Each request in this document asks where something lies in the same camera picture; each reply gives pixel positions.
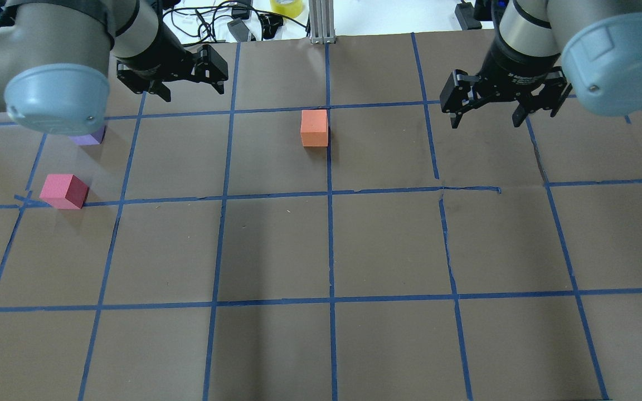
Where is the black power adapter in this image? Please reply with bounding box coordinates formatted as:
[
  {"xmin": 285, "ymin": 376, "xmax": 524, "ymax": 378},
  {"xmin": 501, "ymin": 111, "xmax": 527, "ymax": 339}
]
[{"xmin": 454, "ymin": 1, "xmax": 483, "ymax": 31}]

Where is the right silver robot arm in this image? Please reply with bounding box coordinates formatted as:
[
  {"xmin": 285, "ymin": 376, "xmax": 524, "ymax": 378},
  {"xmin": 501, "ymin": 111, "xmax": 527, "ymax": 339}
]
[{"xmin": 439, "ymin": 1, "xmax": 642, "ymax": 129}]

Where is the purple foam block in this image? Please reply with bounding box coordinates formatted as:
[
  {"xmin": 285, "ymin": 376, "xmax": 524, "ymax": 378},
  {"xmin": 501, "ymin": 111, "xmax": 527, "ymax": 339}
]
[{"xmin": 69, "ymin": 125, "xmax": 107, "ymax": 146}]

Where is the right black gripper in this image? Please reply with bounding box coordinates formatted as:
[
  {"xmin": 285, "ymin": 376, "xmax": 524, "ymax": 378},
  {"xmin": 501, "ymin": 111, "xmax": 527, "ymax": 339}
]
[{"xmin": 439, "ymin": 39, "xmax": 573, "ymax": 129}]

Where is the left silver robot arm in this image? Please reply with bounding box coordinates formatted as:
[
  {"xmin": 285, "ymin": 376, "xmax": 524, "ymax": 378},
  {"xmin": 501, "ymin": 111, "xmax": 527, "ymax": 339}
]
[{"xmin": 0, "ymin": 1, "xmax": 229, "ymax": 136}]

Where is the grey adapter plug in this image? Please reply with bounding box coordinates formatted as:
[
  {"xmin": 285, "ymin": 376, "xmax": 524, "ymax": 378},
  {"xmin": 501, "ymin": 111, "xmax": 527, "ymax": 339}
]
[{"xmin": 227, "ymin": 18, "xmax": 257, "ymax": 42}]

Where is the orange foam block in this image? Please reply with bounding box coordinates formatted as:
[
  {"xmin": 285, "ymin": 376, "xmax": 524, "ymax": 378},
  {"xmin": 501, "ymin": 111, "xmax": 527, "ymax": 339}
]
[{"xmin": 300, "ymin": 109, "xmax": 329, "ymax": 148}]

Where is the yellow tape roll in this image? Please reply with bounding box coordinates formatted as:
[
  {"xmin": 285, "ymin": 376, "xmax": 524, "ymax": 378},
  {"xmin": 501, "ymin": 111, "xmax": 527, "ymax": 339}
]
[{"xmin": 270, "ymin": 0, "xmax": 304, "ymax": 18}]

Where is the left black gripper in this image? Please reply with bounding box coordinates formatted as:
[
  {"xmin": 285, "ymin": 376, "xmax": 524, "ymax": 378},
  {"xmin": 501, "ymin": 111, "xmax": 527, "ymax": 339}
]
[{"xmin": 115, "ymin": 23, "xmax": 229, "ymax": 102}]

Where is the aluminium frame post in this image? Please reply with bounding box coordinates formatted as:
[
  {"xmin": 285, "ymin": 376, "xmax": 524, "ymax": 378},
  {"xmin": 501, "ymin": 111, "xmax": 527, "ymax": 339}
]
[{"xmin": 308, "ymin": 0, "xmax": 337, "ymax": 44}]

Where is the pink foam block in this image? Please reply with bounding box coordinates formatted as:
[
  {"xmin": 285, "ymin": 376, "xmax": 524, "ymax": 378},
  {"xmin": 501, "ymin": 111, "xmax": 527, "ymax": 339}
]
[{"xmin": 39, "ymin": 174, "xmax": 90, "ymax": 210}]

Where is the black cable bundle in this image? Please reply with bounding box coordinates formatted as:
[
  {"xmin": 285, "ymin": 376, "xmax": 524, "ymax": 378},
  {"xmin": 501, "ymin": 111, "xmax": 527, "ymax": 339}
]
[{"xmin": 154, "ymin": 0, "xmax": 310, "ymax": 48}]

